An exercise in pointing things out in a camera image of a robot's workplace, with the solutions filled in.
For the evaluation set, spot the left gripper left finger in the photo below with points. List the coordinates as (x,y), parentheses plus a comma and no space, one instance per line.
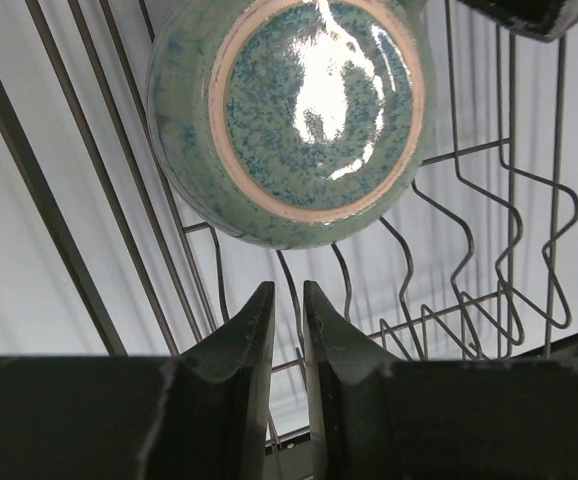
(198,415)

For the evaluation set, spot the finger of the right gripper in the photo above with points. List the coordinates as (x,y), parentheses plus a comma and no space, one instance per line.
(540,20)

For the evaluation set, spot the black wire dish rack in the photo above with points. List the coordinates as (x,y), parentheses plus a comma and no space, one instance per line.
(481,254)

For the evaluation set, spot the green ceramic cup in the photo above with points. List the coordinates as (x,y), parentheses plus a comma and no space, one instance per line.
(291,124)

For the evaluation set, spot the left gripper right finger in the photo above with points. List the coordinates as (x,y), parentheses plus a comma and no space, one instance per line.
(374,416)

